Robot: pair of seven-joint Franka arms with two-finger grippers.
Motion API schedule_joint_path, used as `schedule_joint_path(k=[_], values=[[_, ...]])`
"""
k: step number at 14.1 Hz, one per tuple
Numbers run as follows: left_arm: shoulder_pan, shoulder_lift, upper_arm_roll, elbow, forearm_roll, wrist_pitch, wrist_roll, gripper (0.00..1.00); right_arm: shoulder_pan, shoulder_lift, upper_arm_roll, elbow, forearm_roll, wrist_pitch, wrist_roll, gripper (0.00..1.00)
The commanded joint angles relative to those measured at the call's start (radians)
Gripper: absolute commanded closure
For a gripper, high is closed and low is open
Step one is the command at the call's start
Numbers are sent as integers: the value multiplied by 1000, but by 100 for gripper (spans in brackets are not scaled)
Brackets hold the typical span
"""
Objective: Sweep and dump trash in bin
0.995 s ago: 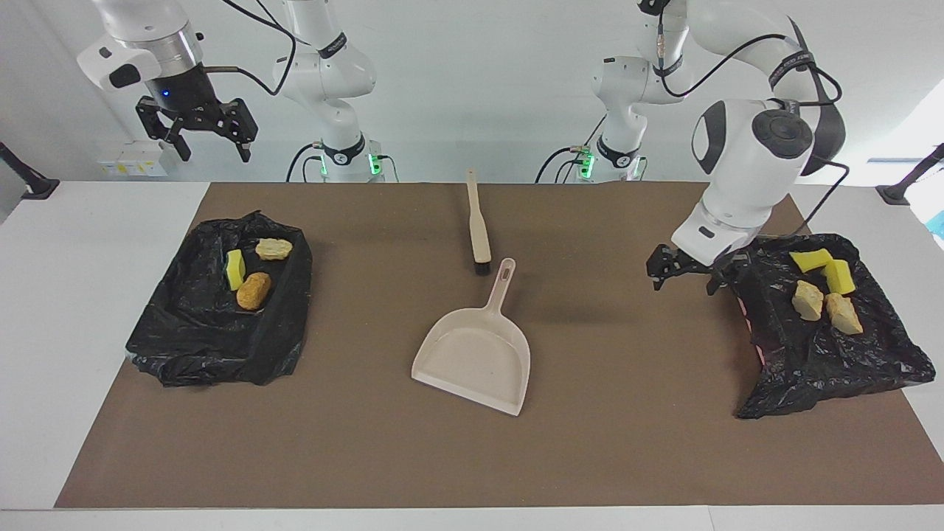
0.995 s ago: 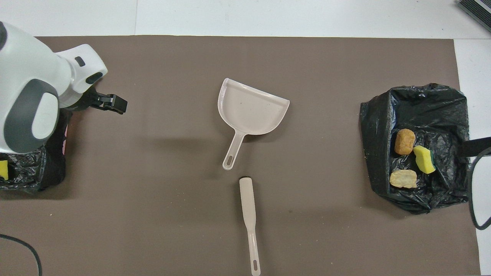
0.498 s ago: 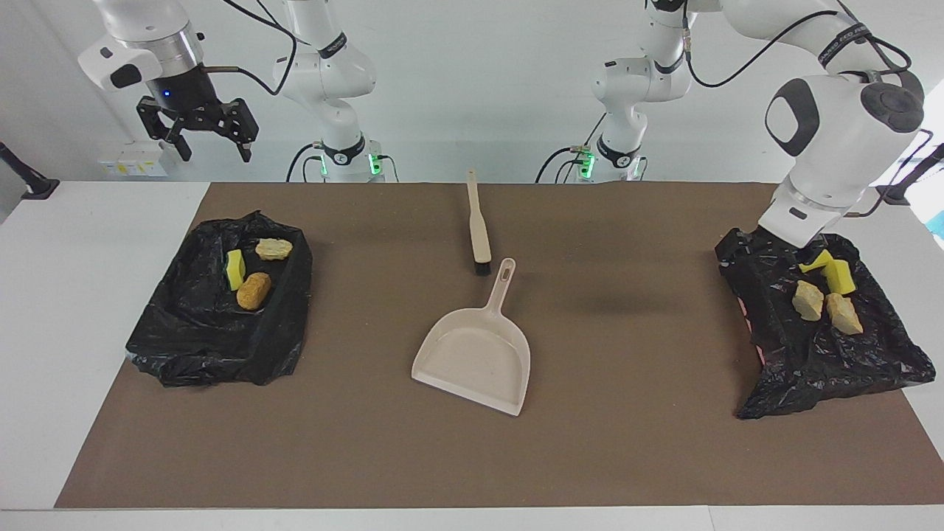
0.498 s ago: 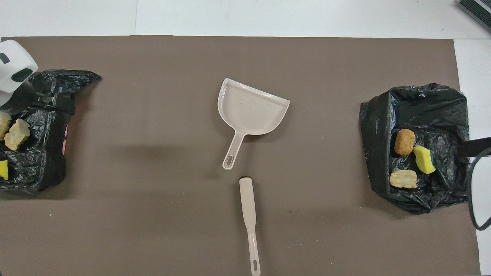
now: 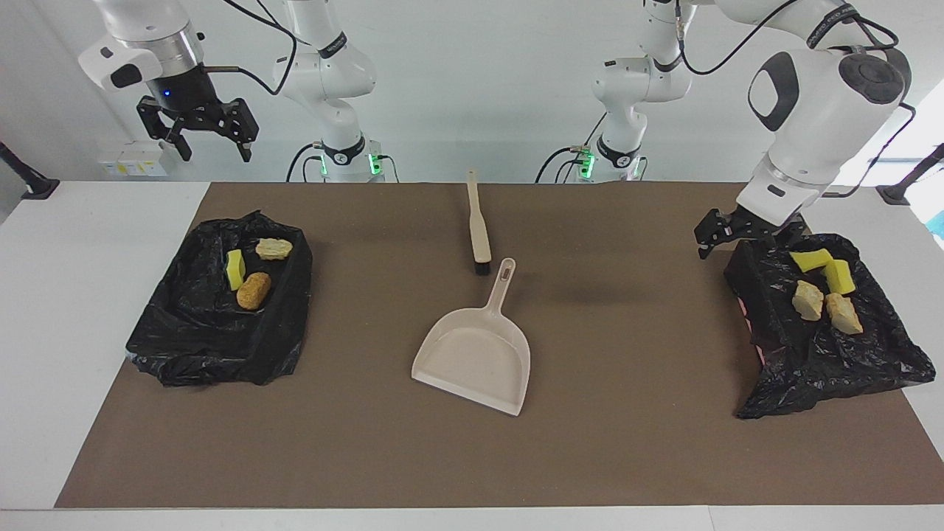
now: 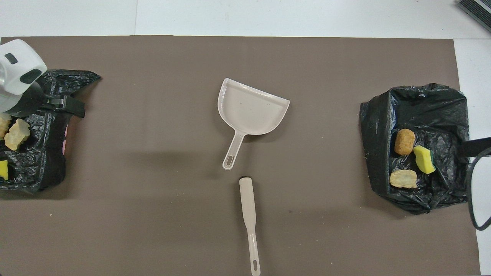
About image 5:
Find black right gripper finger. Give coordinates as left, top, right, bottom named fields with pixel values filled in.
left=203, top=98, right=260, bottom=163
left=136, top=100, right=193, bottom=162

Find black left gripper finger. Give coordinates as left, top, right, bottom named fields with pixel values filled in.
left=694, top=209, right=738, bottom=260
left=774, top=214, right=809, bottom=248

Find yellow and green sponge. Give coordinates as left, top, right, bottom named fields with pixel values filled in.
left=822, top=259, right=857, bottom=295

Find brown sponge chunk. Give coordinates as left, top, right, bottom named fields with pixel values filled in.
left=236, top=272, right=272, bottom=311

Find beige hand brush black bristles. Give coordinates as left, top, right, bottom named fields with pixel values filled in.
left=466, top=170, right=493, bottom=277

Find beige plastic dustpan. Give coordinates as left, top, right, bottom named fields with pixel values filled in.
left=411, top=257, right=532, bottom=417

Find pink plastic bin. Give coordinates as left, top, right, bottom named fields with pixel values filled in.
left=740, top=295, right=768, bottom=364

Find black plastic trash bag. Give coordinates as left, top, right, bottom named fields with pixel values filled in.
left=723, top=233, right=937, bottom=420
left=125, top=210, right=314, bottom=388

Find brown paper table mat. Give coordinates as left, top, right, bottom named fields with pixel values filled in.
left=55, top=182, right=944, bottom=510

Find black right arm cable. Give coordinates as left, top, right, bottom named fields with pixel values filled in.
left=203, top=0, right=299, bottom=97

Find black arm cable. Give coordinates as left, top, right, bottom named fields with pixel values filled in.
left=203, top=0, right=299, bottom=97
left=675, top=0, right=917, bottom=198

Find black base cable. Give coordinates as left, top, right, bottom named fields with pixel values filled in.
left=286, top=142, right=325, bottom=183
left=535, top=146, right=591, bottom=183

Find black camera stand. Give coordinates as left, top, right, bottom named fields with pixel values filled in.
left=876, top=143, right=944, bottom=206
left=0, top=140, right=60, bottom=201

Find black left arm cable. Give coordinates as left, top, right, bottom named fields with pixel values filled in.
left=675, top=0, right=917, bottom=198

